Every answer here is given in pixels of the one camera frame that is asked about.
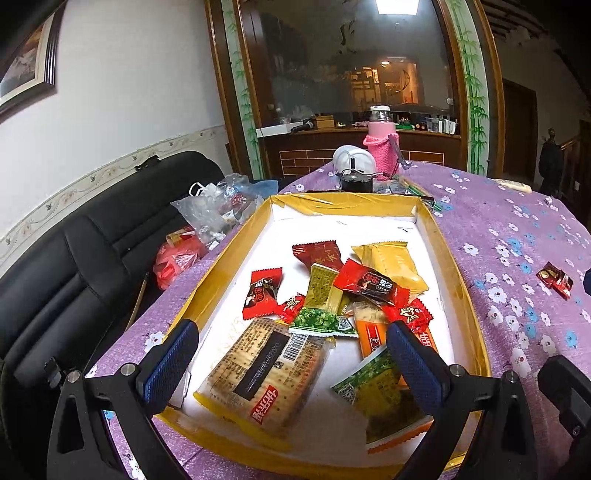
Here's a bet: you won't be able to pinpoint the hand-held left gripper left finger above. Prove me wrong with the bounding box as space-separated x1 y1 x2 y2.
46 318 200 480

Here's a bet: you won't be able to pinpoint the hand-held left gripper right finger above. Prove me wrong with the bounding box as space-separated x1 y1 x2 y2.
386 320 539 480

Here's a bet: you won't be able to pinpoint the green pea snack packet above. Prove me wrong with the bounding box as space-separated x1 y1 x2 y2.
305 263 352 319
331 344 435 445
288 307 358 339

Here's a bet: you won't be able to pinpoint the orange cracker packet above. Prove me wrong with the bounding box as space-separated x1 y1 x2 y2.
346 301 444 455

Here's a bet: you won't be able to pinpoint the red cartoon candy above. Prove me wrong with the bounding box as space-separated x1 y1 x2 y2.
383 298 435 334
276 293 306 324

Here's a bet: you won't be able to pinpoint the yellow edged cracker packet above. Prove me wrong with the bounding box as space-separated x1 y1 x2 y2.
193 318 337 452

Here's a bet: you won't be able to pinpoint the red black snack packet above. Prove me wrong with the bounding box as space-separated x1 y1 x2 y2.
333 258 411 308

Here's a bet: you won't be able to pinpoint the plain yellow snack packet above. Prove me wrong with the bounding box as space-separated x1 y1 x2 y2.
352 241 430 296

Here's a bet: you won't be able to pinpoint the red candy dark print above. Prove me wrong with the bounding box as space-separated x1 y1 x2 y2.
242 267 283 320

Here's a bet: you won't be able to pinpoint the dark red snack packet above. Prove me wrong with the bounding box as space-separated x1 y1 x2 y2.
292 240 345 274

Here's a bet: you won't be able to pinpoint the white foam tray yellow tape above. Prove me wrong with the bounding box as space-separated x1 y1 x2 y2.
154 191 491 474

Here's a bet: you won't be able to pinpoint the red gold candy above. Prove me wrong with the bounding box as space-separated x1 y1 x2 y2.
536 261 573 296

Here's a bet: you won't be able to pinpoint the wooden stick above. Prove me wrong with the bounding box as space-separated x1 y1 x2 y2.
124 272 149 333

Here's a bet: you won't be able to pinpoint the purple flowered tablecloth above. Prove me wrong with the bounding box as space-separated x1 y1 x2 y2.
85 161 591 480

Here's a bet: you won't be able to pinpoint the red plastic bag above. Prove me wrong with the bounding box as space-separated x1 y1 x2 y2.
153 226 208 291

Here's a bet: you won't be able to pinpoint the black leather sofa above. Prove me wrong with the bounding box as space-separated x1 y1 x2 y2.
0 150 227 480

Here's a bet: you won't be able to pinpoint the clear plastic bag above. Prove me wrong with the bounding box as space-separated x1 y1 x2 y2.
172 173 265 245

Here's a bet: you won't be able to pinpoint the dark wooden door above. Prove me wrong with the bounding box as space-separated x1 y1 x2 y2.
501 78 539 178

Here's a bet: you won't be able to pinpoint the clear packet green sticks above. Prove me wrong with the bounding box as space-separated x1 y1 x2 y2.
374 178 444 213

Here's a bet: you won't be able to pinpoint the small black device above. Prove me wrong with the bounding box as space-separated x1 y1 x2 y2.
341 157 374 193

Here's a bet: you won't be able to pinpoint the row of small bottles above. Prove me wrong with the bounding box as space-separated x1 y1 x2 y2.
425 117 460 136

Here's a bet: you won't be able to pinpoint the pink bottle knitted sleeve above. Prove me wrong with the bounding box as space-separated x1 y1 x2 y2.
362 105 400 178

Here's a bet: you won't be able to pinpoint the wooden glass cabinet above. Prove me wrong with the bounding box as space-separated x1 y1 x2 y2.
205 0 504 181

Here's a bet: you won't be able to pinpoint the long white box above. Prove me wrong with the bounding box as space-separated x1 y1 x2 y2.
256 122 305 138

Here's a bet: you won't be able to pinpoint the framed wall picture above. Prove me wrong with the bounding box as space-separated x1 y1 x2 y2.
0 0 68 123

